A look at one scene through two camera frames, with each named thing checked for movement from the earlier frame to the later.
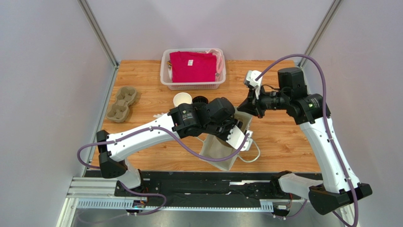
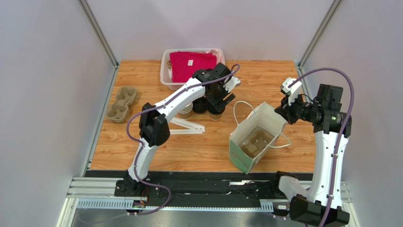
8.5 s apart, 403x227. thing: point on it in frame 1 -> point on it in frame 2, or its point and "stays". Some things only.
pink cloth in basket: x=219 y=63 stays
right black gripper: x=254 y=103 -> x=286 y=111
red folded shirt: x=193 y=66 stays
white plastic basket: x=165 y=79 stays
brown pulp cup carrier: x=120 y=110 stays
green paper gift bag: x=215 y=147 -> x=255 y=137
